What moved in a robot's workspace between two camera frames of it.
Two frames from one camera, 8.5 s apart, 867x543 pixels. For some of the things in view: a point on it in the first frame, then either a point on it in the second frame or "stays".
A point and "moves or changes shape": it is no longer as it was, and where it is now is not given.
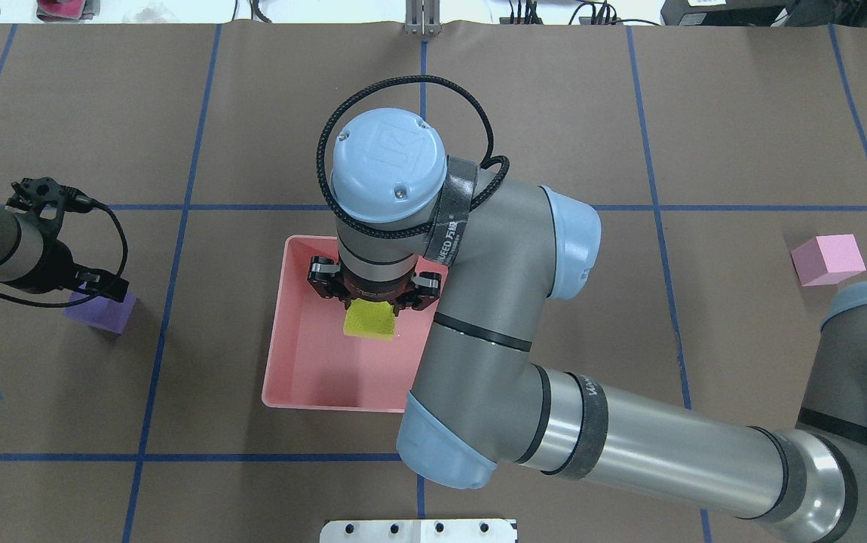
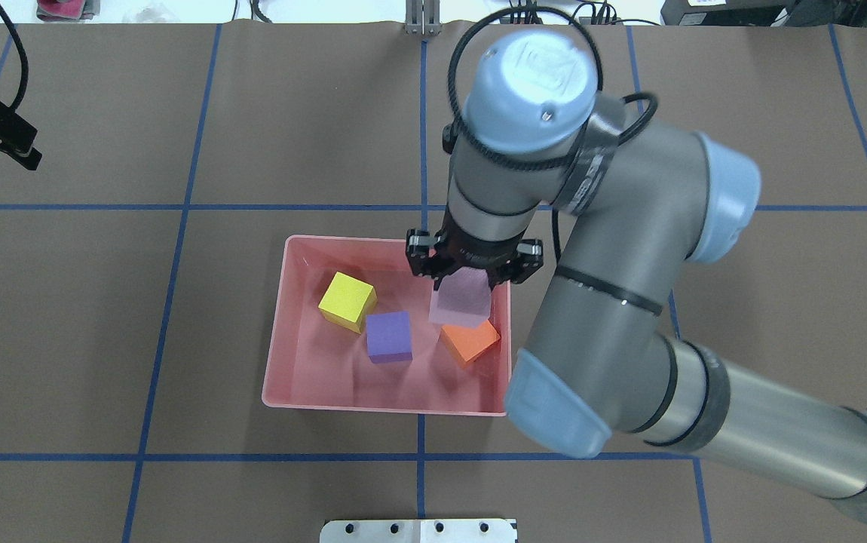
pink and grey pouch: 62,10 stays
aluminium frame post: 423,17 stays
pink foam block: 828,259 moves or changes shape
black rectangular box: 726,13 stays
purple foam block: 101,311 -> 388,335
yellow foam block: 369,319 moves or changes shape
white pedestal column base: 418,531 stays
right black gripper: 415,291 -> 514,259
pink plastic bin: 308,361 stays
